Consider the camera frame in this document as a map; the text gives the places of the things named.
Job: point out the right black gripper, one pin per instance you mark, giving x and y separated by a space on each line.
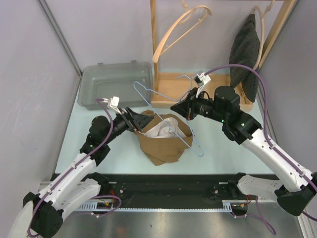
187 107

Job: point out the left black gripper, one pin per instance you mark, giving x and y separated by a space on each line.
135 121

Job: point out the tan cloth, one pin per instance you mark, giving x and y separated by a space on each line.
157 141

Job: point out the light blue wire hanger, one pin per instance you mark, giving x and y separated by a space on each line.
168 125

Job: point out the dark grey dotted skirt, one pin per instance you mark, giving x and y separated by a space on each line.
245 51

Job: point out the light wooden hanger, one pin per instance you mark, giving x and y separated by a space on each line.
261 17

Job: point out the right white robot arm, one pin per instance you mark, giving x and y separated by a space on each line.
295 186

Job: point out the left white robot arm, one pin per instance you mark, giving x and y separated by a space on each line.
79 182

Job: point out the hanging wooden hanger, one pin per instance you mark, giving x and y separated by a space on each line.
164 45

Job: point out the wooden clothes rack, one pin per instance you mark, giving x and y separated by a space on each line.
167 82

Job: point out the clear grey plastic bin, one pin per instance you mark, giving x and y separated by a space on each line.
128 81

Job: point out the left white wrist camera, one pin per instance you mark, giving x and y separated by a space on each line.
112 103

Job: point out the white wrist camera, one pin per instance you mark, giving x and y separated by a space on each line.
112 103
202 81

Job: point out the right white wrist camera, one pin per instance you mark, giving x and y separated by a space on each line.
202 81

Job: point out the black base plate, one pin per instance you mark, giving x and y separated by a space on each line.
173 191

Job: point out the white slotted cable duct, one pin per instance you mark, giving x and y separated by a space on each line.
98 206

